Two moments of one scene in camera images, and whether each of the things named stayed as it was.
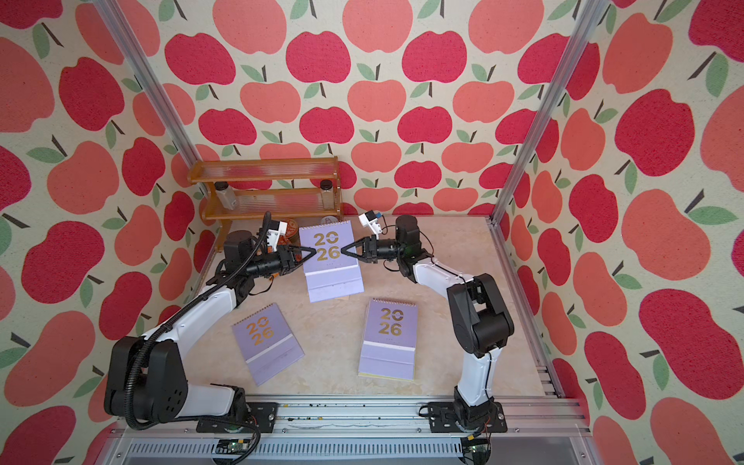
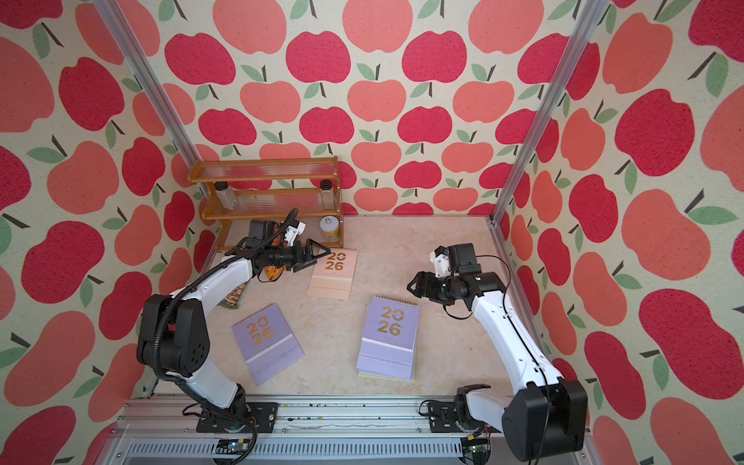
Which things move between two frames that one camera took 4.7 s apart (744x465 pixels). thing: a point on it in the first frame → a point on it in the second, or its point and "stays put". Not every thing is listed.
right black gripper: x=370 y=250 → x=424 y=286
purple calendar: x=329 y=273 → x=387 y=345
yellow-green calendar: x=384 y=377 stays put
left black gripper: x=287 y=260 stays put
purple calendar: x=266 y=342 stays put
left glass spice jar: x=226 y=194 stays put
